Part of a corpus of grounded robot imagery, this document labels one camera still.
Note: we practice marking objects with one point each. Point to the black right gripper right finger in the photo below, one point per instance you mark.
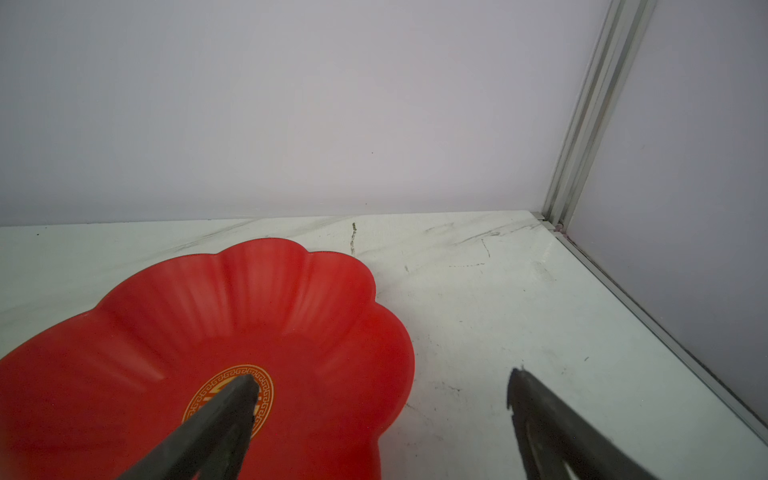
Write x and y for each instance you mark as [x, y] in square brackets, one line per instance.
[555, 442]

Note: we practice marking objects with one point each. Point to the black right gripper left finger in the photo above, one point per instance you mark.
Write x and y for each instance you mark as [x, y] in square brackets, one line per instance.
[211, 444]

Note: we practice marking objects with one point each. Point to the red flower-shaped fruit bowl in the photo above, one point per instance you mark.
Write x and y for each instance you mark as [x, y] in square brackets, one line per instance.
[90, 396]

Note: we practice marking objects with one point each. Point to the aluminium frame post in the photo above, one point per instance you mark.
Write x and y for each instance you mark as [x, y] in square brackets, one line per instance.
[618, 42]

